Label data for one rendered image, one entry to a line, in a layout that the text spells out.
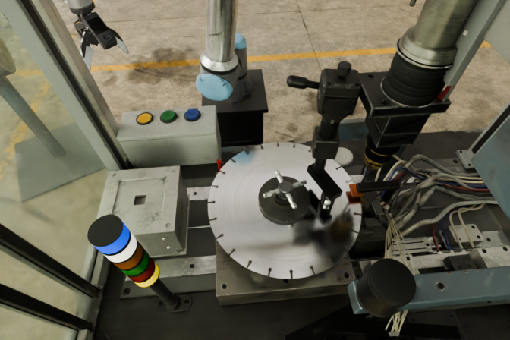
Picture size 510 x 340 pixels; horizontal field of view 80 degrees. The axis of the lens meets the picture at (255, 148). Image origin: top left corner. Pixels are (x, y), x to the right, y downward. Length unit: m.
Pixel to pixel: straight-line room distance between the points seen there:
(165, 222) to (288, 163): 0.31
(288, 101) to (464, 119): 1.22
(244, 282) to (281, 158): 0.29
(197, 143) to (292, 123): 1.30
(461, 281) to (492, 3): 0.39
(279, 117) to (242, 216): 1.57
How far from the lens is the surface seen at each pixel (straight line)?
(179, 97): 2.41
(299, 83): 0.52
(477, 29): 0.43
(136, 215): 0.77
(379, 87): 0.49
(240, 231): 0.64
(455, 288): 0.59
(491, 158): 0.45
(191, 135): 0.89
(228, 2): 0.84
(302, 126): 2.13
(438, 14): 0.42
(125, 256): 0.49
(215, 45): 0.91
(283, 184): 0.63
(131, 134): 0.93
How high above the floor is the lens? 1.54
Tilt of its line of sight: 51 degrees down
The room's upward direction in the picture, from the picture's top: 1 degrees counter-clockwise
